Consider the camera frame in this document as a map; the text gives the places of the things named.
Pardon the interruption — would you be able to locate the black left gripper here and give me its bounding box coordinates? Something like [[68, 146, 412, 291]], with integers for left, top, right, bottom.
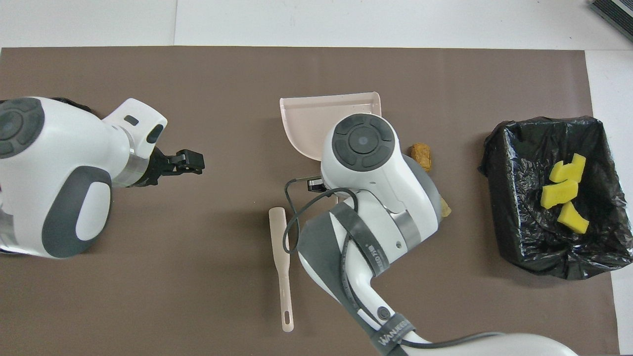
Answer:
[[132, 147, 205, 188]]

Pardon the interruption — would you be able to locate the pink plastic dustpan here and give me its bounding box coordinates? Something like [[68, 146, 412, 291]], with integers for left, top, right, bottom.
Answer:
[[279, 91, 382, 161]]

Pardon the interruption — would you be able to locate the pink brush with black bristles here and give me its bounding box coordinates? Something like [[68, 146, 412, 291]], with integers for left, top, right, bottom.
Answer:
[[269, 207, 295, 333]]

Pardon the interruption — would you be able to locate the orange brown sponge lump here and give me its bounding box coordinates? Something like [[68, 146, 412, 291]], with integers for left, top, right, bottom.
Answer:
[[411, 143, 433, 173]]

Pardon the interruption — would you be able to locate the green and yellow sponge piece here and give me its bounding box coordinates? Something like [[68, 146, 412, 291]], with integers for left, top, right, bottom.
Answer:
[[540, 179, 579, 209]]

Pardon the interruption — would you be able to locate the large notched yellow sponge piece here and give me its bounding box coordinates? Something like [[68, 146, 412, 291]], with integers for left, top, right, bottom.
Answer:
[[549, 153, 587, 183]]

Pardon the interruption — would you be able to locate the small yellow sponge wedge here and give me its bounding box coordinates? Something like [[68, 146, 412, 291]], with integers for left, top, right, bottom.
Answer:
[[558, 201, 590, 234]]

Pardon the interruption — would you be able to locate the brown table mat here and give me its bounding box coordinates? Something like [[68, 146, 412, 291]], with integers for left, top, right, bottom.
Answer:
[[0, 46, 621, 356]]

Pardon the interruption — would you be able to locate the grey ribbed device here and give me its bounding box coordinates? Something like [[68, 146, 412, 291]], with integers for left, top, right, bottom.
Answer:
[[589, 0, 633, 43]]

